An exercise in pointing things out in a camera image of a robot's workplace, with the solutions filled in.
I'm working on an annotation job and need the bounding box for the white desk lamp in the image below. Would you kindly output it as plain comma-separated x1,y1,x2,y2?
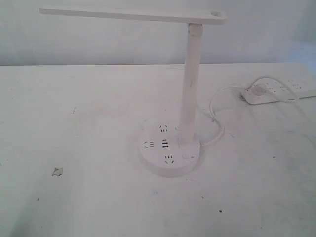
39,6,227,177

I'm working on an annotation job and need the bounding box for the white plug in strip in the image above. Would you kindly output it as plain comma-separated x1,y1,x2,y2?
251,83,268,96

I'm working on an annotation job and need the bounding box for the small paper scrap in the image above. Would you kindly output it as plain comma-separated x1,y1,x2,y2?
51,167,63,177

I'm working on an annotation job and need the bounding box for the white power strip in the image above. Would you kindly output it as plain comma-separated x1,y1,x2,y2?
240,78,316,105

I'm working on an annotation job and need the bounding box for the white power cable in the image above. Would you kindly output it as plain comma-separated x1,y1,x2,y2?
200,75,316,147

